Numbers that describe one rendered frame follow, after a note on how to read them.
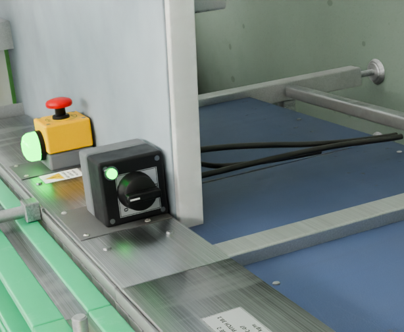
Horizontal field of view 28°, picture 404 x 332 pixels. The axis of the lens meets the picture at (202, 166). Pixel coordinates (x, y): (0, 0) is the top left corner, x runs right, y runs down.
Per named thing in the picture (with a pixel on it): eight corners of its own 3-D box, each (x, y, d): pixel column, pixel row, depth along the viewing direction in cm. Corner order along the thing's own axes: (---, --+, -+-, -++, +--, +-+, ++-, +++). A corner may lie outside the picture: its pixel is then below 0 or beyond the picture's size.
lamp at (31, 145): (40, 155, 126) (21, 160, 125) (35, 127, 125) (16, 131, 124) (48, 162, 123) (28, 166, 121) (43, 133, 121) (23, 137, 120)
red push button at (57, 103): (45, 120, 125) (41, 98, 124) (70, 115, 127) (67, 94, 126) (52, 125, 122) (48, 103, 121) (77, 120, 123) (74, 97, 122)
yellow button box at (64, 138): (85, 152, 131) (39, 161, 128) (78, 106, 129) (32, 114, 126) (99, 161, 125) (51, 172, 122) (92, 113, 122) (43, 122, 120)
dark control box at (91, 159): (149, 195, 107) (86, 211, 103) (141, 136, 104) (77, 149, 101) (173, 213, 99) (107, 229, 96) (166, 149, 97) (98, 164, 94)
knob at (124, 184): (154, 203, 98) (165, 211, 95) (119, 212, 96) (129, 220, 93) (150, 167, 97) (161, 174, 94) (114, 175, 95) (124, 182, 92)
